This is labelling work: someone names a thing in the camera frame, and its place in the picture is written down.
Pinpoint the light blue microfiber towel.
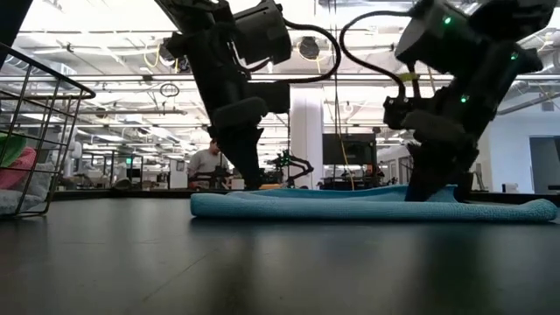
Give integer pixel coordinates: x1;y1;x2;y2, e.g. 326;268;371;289
189;183;559;225

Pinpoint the black background rig frame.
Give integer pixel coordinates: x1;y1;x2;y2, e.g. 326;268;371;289
285;114;293;176

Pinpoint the person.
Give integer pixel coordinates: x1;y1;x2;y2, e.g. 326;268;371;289
187;138;231;190

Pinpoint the green microfiber towel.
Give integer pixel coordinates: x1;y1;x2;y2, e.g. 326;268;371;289
0;132;28;170

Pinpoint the black ceiling cable reel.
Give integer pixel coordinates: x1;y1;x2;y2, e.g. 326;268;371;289
157;38;193;74
298;37;321;61

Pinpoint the wire mesh basket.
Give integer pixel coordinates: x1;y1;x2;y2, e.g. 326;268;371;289
0;40;96;219

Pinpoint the black monitor screen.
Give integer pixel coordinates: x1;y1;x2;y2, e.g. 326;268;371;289
322;133;378;166

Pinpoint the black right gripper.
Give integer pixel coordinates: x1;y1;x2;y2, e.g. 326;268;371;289
382;86;496;203

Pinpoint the thin yellow hanging cable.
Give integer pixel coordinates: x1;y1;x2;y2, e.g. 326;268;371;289
337;130;356;192

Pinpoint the pink microfiber towel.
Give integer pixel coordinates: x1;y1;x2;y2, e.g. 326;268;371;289
0;147;39;192

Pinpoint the white waffle weave towel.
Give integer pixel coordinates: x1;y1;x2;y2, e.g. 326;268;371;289
0;162;58;216

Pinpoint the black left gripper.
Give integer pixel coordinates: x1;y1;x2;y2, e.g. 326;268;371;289
207;80;291;191

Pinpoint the small potted artificial plant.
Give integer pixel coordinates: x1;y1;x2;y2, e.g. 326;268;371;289
457;171;476;203

